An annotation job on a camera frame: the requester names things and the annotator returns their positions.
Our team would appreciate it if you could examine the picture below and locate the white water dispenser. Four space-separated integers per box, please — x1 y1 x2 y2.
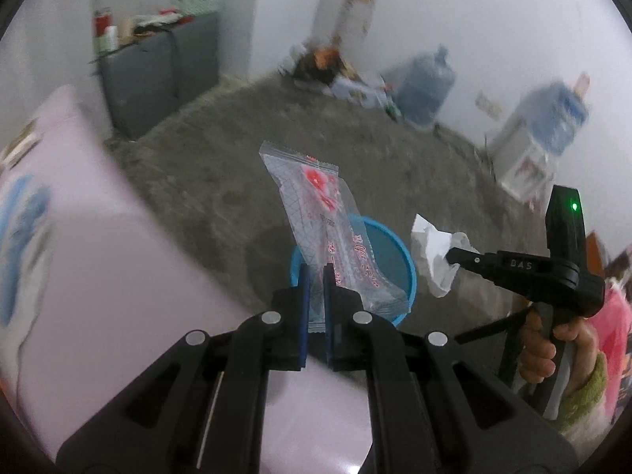
486 109 561 208

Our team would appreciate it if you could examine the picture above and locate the red white clutter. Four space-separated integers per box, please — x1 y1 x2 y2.
133 10 193 35

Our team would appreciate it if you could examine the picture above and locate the person's right hand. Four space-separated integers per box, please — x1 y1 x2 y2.
518 307 600 392

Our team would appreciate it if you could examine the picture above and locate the red bottle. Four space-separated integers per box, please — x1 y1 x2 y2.
94 8 112 55

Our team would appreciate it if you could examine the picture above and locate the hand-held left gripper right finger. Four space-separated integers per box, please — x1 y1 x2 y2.
322 265 578 474

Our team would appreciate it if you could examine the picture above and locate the pink garment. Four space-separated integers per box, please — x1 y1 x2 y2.
587 276 632 406

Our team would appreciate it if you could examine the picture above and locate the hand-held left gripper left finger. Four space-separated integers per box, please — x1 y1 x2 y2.
55 263 313 474

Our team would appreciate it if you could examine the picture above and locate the dark printed box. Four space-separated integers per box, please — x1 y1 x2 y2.
293 47 346 87

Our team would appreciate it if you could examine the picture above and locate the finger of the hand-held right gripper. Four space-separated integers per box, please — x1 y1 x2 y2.
446 246 499 280

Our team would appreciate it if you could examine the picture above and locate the green white desk calendar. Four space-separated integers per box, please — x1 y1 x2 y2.
180 0 220 15

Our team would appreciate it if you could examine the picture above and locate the white tissue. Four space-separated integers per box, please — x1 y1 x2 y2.
411 213 481 298

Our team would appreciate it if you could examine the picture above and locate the blue water jug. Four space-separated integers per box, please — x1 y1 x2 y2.
518 79 591 156
395 43 456 129

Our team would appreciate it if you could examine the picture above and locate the white printed box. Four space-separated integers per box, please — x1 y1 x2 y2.
328 74 391 109

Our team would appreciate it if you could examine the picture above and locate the person's right forearm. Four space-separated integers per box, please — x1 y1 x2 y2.
548 355 610 435

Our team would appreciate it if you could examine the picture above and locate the pink tablecloth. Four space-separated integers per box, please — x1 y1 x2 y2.
0 84 376 474

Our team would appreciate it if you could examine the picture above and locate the blue plastic basket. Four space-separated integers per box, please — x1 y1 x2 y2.
290 214 418 327

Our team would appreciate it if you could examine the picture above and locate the grey cabinet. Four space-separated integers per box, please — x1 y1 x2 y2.
99 12 220 140

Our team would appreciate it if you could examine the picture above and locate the white blue tissue pack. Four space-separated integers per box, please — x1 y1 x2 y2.
0 173 53 327

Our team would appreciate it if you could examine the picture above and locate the white rolled poster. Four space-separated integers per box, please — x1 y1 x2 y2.
316 0 386 55

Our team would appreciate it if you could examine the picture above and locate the clear red printed wrapper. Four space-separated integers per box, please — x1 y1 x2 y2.
260 141 414 334

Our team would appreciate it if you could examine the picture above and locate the white wall socket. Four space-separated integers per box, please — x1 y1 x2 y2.
476 91 499 119

